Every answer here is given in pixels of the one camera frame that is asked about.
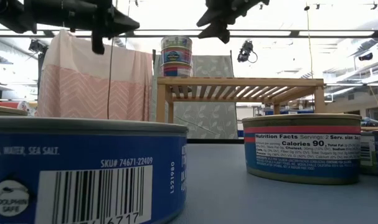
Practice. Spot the pink chevron cloth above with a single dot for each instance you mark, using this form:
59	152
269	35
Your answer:
83	93

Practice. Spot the green-label tuna can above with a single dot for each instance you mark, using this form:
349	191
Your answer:
366	149
176	43

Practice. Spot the green leaf-pattern cloth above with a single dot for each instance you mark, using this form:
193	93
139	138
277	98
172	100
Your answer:
207	124

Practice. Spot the black ceiling device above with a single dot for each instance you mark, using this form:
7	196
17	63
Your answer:
36	46
365	56

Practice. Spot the black overhead camera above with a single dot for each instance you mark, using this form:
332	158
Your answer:
245	51

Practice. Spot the wooden slatted shelf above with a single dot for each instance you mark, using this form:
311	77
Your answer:
238	81

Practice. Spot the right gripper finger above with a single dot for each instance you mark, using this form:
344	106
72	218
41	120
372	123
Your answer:
220	32
215	17

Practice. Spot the red storage bin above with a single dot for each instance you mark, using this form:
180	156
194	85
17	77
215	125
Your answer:
2	104

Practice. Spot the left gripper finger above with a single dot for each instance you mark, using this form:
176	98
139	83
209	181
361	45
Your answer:
121	28
120	18

